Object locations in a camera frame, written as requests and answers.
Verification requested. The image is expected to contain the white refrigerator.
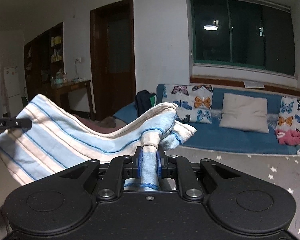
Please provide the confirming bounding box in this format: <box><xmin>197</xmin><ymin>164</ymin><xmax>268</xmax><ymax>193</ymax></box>
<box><xmin>4</xmin><ymin>66</ymin><xmax>23</xmax><ymax>117</ymax></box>

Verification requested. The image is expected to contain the white wall socket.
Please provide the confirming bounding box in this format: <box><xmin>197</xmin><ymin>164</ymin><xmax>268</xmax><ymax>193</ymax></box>
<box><xmin>75</xmin><ymin>57</ymin><xmax>82</xmax><ymax>63</ymax></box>

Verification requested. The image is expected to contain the wooden side table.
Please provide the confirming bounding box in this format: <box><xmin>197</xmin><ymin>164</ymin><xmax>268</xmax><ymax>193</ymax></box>
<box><xmin>46</xmin><ymin>80</ymin><xmax>95</xmax><ymax>120</ymax></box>

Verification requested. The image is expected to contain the beige plain pillow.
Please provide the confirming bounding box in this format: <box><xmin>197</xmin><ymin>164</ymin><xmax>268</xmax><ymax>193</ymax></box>
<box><xmin>219</xmin><ymin>93</ymin><xmax>269</xmax><ymax>134</ymax></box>

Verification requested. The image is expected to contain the blue white striped shirt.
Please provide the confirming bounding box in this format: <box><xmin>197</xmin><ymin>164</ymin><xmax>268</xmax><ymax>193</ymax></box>
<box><xmin>0</xmin><ymin>94</ymin><xmax>196</xmax><ymax>191</ymax></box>

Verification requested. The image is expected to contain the pink plush toy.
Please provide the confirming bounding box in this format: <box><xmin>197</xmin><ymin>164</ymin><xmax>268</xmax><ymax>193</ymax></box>
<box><xmin>275</xmin><ymin>130</ymin><xmax>300</xmax><ymax>146</ymax></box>

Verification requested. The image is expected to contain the butterfly pillow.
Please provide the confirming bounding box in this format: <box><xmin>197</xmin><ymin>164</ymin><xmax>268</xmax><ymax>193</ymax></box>
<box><xmin>162</xmin><ymin>84</ymin><xmax>213</xmax><ymax>124</ymax></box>
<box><xmin>276</xmin><ymin>96</ymin><xmax>300</xmax><ymax>132</ymax></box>

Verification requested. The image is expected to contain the dark green framed window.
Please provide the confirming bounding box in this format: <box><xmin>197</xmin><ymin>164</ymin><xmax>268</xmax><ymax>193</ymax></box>
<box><xmin>191</xmin><ymin>0</ymin><xmax>295</xmax><ymax>76</ymax></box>

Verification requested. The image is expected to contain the dark blue backpack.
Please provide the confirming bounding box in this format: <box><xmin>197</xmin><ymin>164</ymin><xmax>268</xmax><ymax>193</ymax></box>
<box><xmin>135</xmin><ymin>90</ymin><xmax>155</xmax><ymax>117</ymax></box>

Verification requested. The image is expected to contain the black cable on floor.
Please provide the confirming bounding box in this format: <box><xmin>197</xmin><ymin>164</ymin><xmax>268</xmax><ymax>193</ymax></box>
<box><xmin>0</xmin><ymin>197</ymin><xmax>11</xmax><ymax>240</ymax></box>

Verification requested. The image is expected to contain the left butterfly pillow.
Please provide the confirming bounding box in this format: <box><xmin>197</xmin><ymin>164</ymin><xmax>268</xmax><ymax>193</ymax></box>
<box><xmin>162</xmin><ymin>84</ymin><xmax>213</xmax><ymax>124</ymax></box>

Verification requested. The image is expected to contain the grey star-pattern bed cover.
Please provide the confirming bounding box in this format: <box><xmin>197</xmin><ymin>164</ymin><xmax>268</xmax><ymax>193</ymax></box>
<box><xmin>162</xmin><ymin>146</ymin><xmax>300</xmax><ymax>240</ymax></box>

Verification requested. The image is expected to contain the dark wooden door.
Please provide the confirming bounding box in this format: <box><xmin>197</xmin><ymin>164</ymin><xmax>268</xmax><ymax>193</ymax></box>
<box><xmin>90</xmin><ymin>0</ymin><xmax>136</xmax><ymax>120</ymax></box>

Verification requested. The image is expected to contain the right butterfly pillow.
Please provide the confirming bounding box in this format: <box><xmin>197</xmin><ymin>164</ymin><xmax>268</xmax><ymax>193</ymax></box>
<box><xmin>276</xmin><ymin>96</ymin><xmax>300</xmax><ymax>132</ymax></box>

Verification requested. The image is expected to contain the white book on sill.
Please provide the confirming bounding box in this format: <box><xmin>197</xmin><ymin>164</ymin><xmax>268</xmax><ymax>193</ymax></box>
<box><xmin>243</xmin><ymin>80</ymin><xmax>264</xmax><ymax>89</ymax></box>

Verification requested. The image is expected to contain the blue covered sofa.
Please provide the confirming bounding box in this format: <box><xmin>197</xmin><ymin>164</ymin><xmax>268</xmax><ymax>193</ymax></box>
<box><xmin>183</xmin><ymin>87</ymin><xmax>300</xmax><ymax>155</ymax></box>

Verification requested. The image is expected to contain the dark wooden shelf cabinet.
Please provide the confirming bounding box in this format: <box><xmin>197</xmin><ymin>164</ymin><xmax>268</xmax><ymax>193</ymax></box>
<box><xmin>24</xmin><ymin>22</ymin><xmax>64</xmax><ymax>101</ymax></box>

